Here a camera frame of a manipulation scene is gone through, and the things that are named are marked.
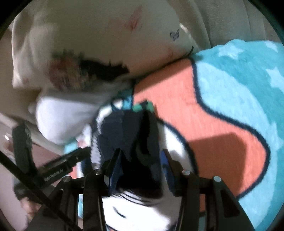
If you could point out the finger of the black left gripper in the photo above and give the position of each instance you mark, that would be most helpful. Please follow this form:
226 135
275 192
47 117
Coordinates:
76 156

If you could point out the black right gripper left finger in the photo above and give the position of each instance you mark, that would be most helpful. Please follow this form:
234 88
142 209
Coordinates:
77 204

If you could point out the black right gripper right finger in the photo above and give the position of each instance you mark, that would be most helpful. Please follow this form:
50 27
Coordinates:
222 209

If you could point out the navy striped pants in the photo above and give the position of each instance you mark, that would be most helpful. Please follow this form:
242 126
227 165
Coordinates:
125 145

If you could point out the plain white pillow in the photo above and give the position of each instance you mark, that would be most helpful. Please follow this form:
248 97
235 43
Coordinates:
60 116

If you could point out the cartoon fleece blanket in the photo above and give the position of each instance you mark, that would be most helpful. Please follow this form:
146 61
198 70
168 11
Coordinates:
219 112

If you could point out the floral cream pillow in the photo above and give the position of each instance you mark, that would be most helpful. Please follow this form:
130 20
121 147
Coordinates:
70 45

